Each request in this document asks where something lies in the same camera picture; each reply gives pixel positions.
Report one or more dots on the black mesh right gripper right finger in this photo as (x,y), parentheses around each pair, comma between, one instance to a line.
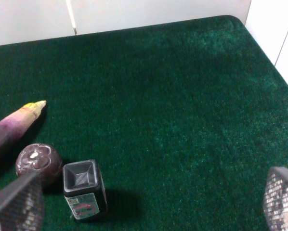
(275,200)

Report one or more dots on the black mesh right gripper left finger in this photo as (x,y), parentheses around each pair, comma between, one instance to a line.
(22,204)

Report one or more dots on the green felt table mat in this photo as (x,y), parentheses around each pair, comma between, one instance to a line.
(185,119)

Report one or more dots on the dark purple round fruit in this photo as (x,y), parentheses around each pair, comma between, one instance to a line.
(40,158)

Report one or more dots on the purple eggplant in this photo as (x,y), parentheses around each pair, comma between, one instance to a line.
(14,126)

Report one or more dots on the black square-capped bottle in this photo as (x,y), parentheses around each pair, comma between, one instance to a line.
(84,190)

